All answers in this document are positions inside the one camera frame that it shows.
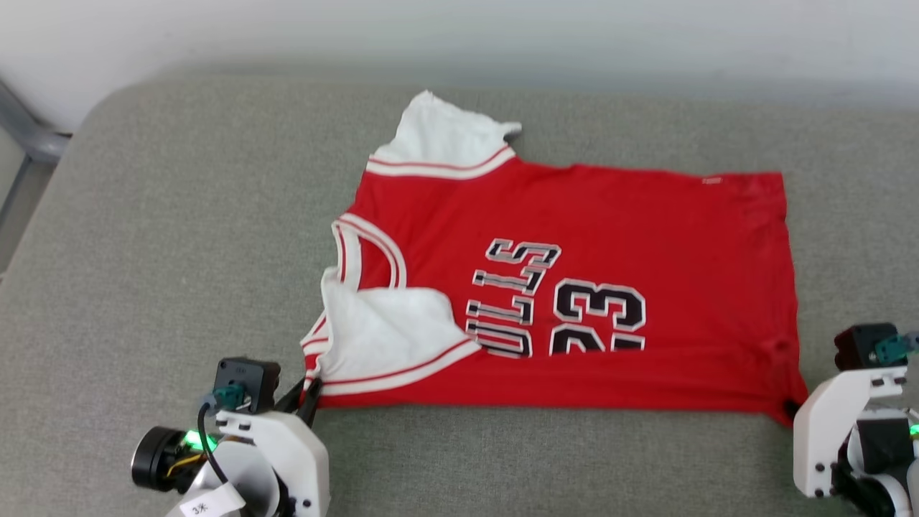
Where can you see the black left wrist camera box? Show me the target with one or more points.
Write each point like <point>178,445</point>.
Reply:
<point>251,373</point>

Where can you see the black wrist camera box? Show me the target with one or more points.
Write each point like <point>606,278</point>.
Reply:
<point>251,373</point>
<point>858,345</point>

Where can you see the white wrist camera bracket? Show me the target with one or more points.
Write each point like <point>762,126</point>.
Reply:
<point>826,424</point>
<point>287,445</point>

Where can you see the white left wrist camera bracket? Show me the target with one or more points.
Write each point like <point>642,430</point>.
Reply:
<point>287,445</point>

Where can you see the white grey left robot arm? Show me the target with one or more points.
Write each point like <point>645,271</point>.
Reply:
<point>248,474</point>

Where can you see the grey fabric sofa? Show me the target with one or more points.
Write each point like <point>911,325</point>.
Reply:
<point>179,251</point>

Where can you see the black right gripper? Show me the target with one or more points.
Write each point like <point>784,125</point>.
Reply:
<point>879,445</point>

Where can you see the red white Bulls jersey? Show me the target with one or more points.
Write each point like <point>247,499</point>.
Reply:
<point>682,237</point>

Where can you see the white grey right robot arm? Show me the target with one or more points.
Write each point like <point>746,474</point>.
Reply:
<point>906,495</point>

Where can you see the grey metal pipe rail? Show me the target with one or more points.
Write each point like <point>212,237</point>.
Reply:
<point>43,143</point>

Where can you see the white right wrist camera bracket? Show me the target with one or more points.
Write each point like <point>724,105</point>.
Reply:
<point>826,424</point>

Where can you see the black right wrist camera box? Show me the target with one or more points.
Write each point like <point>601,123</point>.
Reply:
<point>858,345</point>

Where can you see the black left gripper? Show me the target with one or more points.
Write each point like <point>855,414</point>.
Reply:
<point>161,459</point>

